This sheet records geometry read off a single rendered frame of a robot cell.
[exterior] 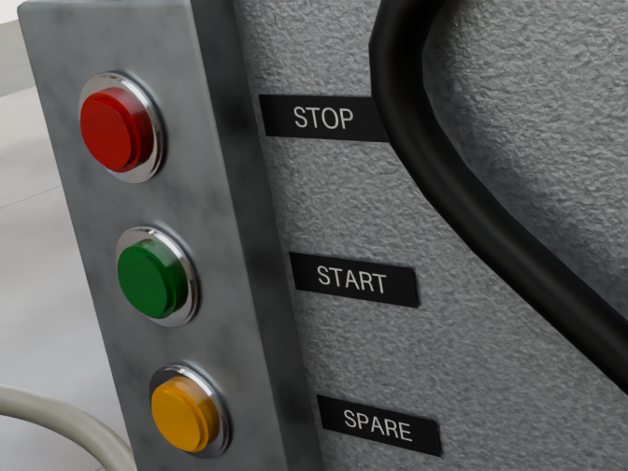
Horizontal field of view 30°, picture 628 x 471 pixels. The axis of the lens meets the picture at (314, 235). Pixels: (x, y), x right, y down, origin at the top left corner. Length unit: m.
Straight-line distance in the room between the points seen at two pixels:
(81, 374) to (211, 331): 3.30
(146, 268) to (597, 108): 0.16
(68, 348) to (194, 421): 3.49
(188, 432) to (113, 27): 0.14
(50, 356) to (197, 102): 3.52
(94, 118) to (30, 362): 3.50
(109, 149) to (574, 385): 0.16
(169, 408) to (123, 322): 0.03
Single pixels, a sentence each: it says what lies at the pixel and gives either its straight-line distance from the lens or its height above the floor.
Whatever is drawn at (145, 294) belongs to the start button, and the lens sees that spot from 0.38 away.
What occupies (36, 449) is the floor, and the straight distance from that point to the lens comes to 3.34.
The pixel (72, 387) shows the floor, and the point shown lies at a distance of 3.62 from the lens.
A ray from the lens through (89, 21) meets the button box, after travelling 0.37.
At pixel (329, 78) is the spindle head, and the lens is 0.33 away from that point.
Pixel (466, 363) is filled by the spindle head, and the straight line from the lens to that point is 0.35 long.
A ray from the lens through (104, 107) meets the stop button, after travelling 0.36.
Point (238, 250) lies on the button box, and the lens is 0.36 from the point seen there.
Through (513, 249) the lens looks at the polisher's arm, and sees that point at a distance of 0.30.
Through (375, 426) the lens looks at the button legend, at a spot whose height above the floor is 1.35.
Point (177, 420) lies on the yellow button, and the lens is 0.40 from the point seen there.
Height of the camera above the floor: 1.54
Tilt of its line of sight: 21 degrees down
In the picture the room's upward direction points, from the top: 10 degrees counter-clockwise
